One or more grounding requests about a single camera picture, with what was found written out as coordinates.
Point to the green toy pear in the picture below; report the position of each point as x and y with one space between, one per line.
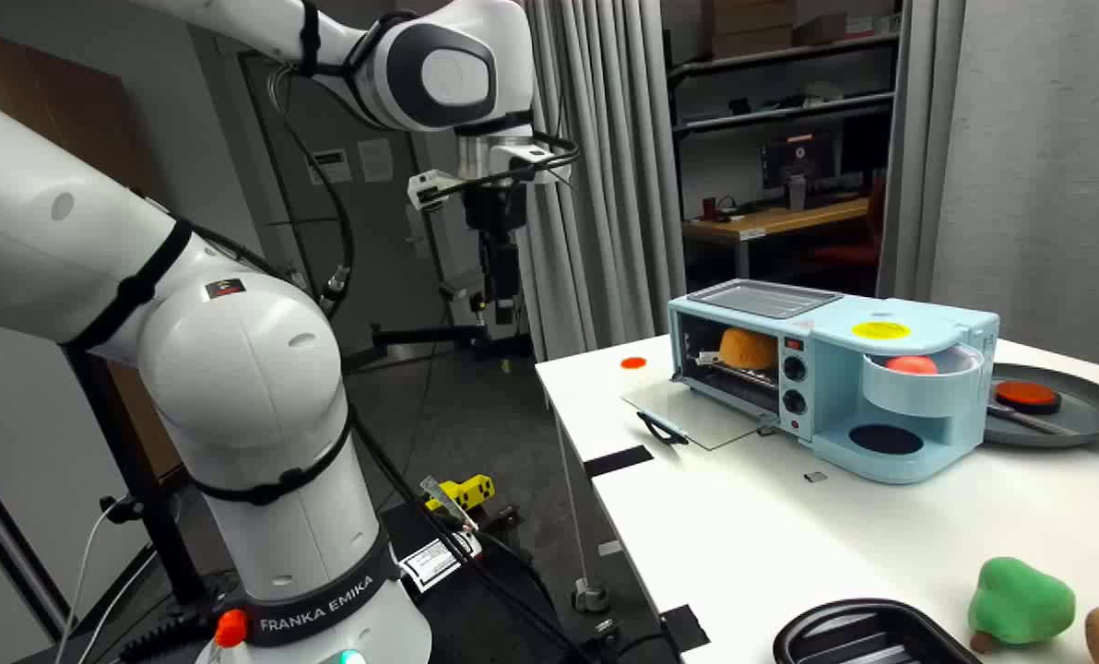
1019 603

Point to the black camera tripod stand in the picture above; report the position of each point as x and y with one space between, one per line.
483 318

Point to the white paper sign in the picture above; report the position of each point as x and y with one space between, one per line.
374 160
329 168

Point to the glass oven door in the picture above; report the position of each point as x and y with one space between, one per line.
699 413

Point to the red chair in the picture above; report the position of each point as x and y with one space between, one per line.
845 252

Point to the grey toy utensil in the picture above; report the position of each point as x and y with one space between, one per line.
1030 423

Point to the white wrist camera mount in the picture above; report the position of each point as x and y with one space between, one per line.
453 184

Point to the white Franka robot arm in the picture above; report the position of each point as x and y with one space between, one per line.
242 369

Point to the black tape strip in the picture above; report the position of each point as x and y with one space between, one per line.
687 627
618 461

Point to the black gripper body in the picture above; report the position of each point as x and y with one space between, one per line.
499 212

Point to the light blue toy oven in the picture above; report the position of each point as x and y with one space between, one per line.
845 335

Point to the grey round plate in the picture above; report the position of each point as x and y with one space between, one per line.
1098 410

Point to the black plastic tray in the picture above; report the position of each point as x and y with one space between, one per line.
870 630

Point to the yellow clamp tool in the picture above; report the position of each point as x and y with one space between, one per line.
462 493

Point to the wooden desk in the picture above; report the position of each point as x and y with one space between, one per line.
774 221

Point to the grey curtain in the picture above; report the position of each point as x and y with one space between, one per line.
609 184
920 148

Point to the small red disc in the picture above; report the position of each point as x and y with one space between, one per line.
631 361

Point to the orange toy bread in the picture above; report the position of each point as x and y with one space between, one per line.
747 353

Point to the salmon pink toy ball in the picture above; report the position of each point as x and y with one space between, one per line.
914 366

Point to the cardboard box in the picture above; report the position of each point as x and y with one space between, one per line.
754 22

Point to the red capped white bottle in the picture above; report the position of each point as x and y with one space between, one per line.
229 630

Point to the yellow disc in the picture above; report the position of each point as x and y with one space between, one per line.
885 329

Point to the dark metal shelf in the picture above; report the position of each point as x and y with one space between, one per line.
783 103

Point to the red toy patty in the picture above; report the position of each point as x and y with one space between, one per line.
1028 397

